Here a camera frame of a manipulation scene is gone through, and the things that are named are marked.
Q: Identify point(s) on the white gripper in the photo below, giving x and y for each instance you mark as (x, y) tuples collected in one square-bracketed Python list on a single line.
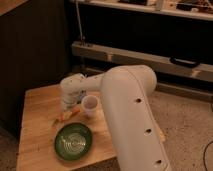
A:
[(69, 97)]

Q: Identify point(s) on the orange pepper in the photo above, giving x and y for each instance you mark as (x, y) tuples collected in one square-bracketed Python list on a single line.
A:
[(66, 115)]

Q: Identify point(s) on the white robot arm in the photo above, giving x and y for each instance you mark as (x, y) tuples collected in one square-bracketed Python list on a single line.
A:
[(124, 92)]

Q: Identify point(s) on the green round plate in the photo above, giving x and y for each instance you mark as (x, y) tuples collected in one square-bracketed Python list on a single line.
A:
[(73, 141)]

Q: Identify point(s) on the metal vertical pole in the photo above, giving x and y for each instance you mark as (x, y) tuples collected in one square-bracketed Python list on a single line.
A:
[(79, 22)]

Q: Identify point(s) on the cluttered background shelf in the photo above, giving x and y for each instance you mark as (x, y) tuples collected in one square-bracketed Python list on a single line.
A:
[(156, 8)]

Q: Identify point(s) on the grey metal rail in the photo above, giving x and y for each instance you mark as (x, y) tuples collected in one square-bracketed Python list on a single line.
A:
[(161, 64)]

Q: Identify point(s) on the black handle loop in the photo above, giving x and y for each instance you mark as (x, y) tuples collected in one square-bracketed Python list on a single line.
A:
[(188, 64)]

